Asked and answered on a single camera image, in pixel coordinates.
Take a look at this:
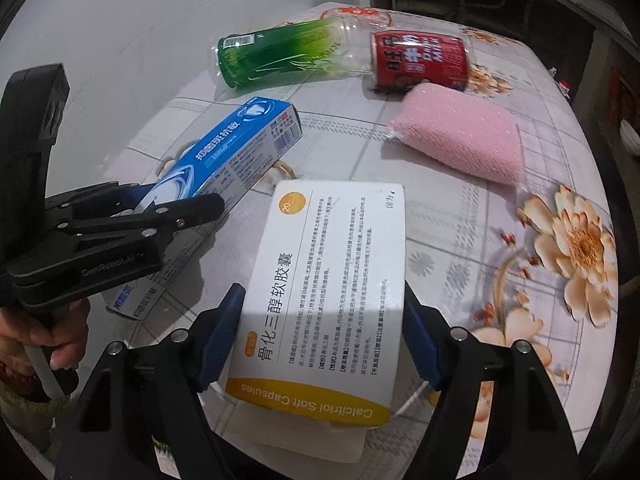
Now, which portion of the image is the white yellow capsule box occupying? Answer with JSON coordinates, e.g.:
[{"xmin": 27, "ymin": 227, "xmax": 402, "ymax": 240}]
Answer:
[{"xmin": 226, "ymin": 180, "xmax": 406, "ymax": 428}]

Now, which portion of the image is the person's left hand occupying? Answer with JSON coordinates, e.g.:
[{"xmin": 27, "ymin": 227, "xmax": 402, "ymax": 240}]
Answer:
[{"xmin": 1, "ymin": 298, "xmax": 91, "ymax": 376}]

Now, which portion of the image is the white blue toothpaste box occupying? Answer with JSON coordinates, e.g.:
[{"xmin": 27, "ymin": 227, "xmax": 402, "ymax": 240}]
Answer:
[{"xmin": 103, "ymin": 96, "xmax": 303, "ymax": 320}]

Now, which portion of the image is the floral tablecloth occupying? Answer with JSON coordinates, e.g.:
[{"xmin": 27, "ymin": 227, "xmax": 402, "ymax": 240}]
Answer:
[{"xmin": 81, "ymin": 1, "xmax": 622, "ymax": 478}]

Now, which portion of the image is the pink scrubbing sponge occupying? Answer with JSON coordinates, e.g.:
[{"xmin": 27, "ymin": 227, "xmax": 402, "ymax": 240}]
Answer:
[{"xmin": 390, "ymin": 82, "xmax": 524, "ymax": 186}]

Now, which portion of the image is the green plastic bottle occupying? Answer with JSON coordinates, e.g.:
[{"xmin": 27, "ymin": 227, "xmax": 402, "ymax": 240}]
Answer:
[{"xmin": 209, "ymin": 6, "xmax": 392, "ymax": 90}]

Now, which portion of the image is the red milk drink can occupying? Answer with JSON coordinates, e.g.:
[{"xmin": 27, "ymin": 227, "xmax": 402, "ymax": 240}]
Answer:
[{"xmin": 371, "ymin": 29, "xmax": 470, "ymax": 91}]

